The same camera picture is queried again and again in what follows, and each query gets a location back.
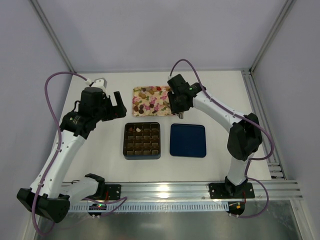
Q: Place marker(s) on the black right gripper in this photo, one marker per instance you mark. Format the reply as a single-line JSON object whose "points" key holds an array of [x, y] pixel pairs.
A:
{"points": [[178, 106]]}

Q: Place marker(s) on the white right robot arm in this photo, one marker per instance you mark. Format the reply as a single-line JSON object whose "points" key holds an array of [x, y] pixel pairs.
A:
{"points": [[229, 142]]}

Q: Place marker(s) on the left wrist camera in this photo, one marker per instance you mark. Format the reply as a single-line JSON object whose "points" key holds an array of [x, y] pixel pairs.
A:
{"points": [[100, 83]]}

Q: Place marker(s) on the floral serving tray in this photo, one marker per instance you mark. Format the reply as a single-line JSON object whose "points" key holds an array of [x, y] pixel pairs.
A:
{"points": [[151, 101]]}

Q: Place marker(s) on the blue box lid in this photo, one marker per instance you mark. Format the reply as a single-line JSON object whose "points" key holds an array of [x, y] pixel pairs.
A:
{"points": [[187, 140]]}

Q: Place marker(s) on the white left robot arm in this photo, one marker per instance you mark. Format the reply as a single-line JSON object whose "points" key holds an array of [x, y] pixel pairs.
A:
{"points": [[45, 197]]}

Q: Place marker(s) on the blue chocolate box with tray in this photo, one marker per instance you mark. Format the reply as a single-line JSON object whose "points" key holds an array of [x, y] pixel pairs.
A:
{"points": [[144, 145]]}

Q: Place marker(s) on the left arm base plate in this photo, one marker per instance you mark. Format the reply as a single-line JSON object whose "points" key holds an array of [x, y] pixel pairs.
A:
{"points": [[112, 192]]}

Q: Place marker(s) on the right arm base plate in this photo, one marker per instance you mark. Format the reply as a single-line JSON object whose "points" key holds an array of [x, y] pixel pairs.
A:
{"points": [[222, 190]]}

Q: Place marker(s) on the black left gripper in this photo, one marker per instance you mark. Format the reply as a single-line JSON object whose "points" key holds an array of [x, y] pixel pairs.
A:
{"points": [[113, 108]]}

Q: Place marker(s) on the slotted cable duct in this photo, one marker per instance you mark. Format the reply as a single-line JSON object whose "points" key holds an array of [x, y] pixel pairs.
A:
{"points": [[150, 207]]}

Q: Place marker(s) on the aluminium frame rail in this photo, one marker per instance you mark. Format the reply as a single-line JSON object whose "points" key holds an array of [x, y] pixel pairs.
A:
{"points": [[200, 190]]}

